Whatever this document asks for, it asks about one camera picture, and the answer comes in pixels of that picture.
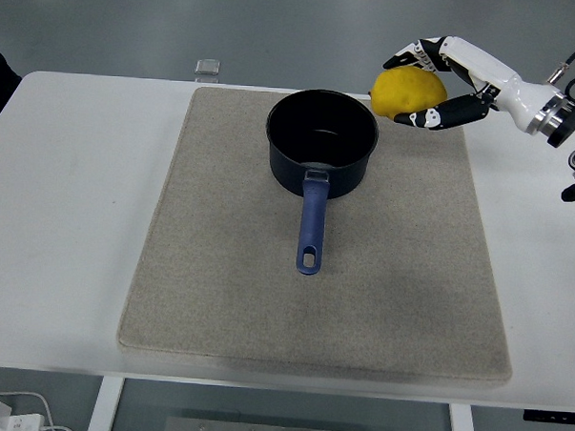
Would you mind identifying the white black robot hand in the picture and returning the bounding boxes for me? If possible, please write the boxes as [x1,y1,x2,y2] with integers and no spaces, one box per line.
[380,31,568,138]

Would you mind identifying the yellow potato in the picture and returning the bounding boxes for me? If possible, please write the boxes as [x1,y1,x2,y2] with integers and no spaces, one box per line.
[367,66,450,122]

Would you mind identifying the small grey floor plate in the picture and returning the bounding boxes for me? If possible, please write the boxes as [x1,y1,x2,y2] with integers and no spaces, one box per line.
[195,57,224,76]

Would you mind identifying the beige fabric mat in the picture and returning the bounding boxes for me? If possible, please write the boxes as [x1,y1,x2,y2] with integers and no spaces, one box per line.
[114,83,526,389]

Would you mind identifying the black table control panel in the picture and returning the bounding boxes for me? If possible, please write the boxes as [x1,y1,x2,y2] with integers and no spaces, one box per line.
[523,408,575,424]

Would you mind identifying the white table leg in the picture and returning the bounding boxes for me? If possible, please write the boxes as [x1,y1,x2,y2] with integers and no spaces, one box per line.
[86,374,127,431]
[448,402,480,431]

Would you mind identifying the white power strip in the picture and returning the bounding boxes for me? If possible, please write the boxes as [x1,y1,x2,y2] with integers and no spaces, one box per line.
[0,400,47,431]

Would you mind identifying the blue pot with handle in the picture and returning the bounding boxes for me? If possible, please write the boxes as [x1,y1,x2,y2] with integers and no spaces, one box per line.
[259,85,383,280]

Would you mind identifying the white cable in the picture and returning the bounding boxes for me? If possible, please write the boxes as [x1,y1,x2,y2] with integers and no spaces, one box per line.
[0,388,78,431]

